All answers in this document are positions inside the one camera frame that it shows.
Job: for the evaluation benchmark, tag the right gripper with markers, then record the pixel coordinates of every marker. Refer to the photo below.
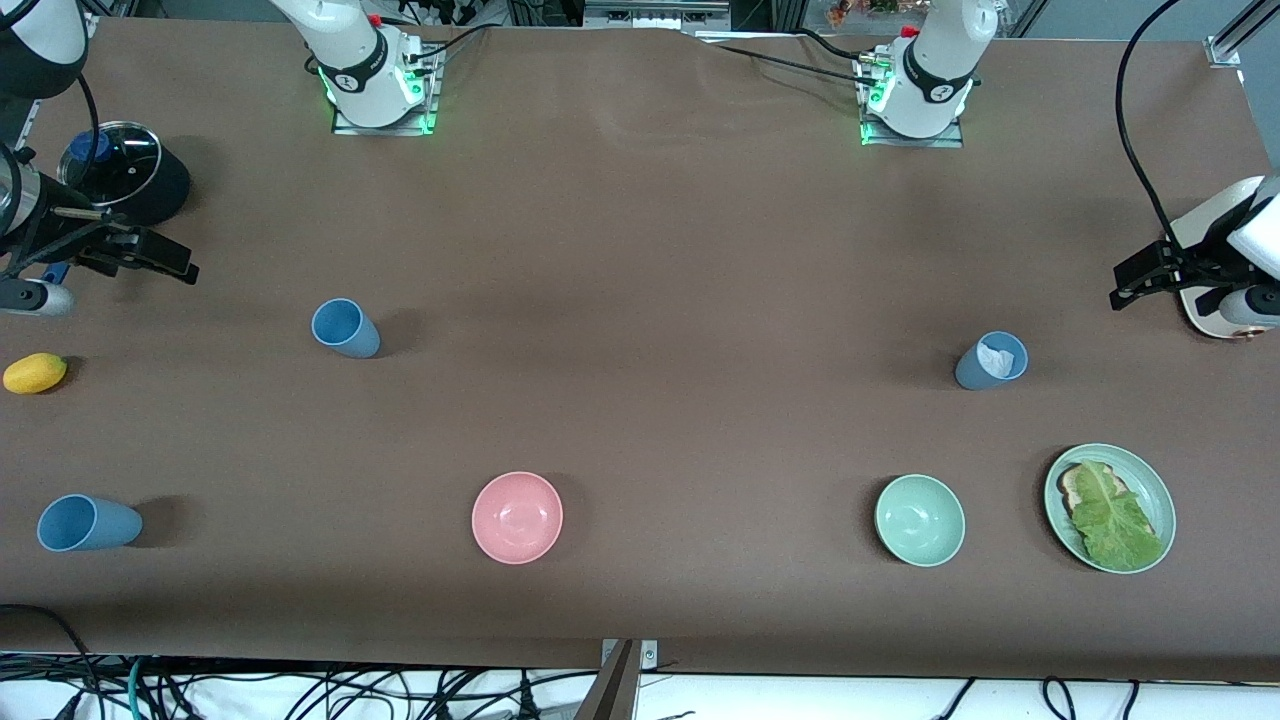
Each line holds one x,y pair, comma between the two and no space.
62,238

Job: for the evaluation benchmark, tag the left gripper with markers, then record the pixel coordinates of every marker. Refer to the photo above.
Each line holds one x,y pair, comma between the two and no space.
1189,262

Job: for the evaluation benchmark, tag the white paper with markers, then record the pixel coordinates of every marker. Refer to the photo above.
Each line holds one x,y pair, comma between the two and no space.
995,360

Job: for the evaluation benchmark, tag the blue cup holding white paper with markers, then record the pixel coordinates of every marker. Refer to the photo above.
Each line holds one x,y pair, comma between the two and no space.
970,375

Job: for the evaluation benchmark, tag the blue plastic cup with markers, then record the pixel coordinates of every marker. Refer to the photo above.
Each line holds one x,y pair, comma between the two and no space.
350,335
100,525

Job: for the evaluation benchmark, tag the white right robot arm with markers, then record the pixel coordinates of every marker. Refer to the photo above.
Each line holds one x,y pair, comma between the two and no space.
355,60

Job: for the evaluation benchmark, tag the beige cutting board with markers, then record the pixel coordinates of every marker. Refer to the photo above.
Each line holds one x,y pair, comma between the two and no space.
1205,215

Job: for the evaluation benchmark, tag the yellow lemon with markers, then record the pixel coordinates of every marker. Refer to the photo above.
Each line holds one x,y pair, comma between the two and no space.
35,373

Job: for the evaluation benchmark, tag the mint green plate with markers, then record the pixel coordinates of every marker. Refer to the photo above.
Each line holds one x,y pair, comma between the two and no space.
1150,480

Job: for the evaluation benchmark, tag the toasted bread slice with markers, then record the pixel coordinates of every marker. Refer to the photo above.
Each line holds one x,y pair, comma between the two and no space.
1068,490

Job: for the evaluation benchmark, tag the green lettuce leaf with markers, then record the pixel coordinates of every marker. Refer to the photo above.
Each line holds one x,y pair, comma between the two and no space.
1115,525

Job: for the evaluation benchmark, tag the mint green bowl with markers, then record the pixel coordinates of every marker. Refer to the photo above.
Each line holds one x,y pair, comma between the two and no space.
920,520

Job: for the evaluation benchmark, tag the pink bowl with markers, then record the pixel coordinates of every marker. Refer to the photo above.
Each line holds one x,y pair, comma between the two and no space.
517,517

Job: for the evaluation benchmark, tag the brown table cover sheet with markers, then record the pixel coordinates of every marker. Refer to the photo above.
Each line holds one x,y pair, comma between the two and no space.
640,250

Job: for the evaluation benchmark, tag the aluminium frame profile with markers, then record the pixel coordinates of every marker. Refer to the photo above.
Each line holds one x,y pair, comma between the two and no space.
1225,48

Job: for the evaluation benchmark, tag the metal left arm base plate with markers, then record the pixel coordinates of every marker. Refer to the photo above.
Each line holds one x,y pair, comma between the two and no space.
950,141

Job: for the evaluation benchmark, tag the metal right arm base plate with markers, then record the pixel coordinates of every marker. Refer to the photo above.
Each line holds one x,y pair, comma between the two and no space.
433,95

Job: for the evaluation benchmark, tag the metal rail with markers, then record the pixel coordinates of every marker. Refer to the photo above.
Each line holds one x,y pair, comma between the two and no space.
655,15

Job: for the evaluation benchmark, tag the small metal bracket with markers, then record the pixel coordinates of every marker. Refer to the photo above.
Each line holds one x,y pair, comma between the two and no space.
650,655

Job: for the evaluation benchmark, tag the dark camera pole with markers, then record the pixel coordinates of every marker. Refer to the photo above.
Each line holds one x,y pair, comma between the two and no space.
612,690

